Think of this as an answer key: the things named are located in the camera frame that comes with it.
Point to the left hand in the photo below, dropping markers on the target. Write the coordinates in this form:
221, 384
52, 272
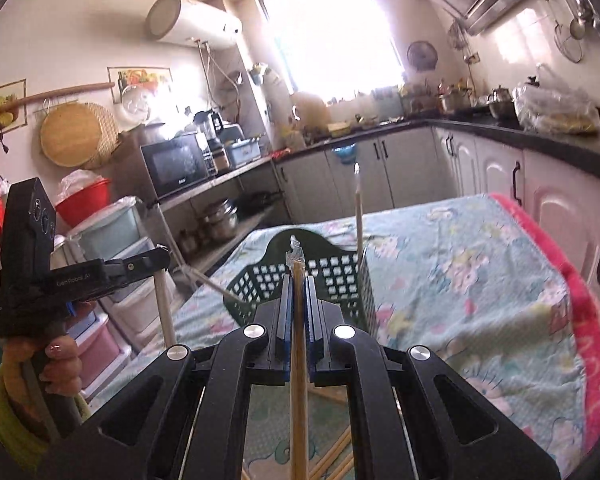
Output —
60, 375

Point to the patterned teal table cloth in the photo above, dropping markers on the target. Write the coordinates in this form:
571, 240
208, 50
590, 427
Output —
462, 278

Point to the red plastic basin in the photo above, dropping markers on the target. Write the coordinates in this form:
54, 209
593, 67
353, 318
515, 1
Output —
83, 204

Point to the white lower cabinets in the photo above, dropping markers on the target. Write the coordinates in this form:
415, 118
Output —
556, 182

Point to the plastic drawer tower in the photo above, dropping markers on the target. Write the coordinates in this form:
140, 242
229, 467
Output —
113, 242

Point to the hanging skimmer ladle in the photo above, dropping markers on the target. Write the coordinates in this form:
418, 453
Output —
569, 47

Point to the stacked steel pots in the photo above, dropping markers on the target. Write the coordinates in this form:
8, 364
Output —
220, 220

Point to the black microwave oven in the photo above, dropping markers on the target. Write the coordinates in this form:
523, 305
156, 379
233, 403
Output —
174, 165

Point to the steel kettle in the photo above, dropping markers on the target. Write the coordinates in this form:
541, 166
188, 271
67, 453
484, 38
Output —
501, 104

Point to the chopsticks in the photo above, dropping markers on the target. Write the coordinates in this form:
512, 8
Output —
299, 422
358, 211
163, 305

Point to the blender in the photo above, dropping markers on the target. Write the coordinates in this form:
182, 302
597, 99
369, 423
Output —
209, 123

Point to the wall fan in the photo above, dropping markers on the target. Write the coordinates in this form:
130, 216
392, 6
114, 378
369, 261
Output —
422, 56

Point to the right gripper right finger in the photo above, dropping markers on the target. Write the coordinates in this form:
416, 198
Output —
411, 415

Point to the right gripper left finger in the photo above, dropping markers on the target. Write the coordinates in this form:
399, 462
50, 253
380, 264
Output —
185, 415

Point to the pink blanket under cloth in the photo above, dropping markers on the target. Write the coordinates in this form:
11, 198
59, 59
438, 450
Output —
585, 318

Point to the window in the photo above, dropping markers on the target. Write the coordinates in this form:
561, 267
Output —
334, 49

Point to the yellow sleeve forearm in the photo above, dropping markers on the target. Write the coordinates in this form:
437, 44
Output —
22, 432

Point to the round bamboo tray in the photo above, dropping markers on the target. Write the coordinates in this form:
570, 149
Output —
79, 135

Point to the wrapped chopsticks standing in basket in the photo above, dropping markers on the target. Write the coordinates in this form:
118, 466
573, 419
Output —
358, 211

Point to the clear plastic bag of food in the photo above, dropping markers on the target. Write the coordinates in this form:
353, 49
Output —
555, 110

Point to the white water heater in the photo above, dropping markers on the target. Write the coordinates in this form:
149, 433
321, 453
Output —
191, 23

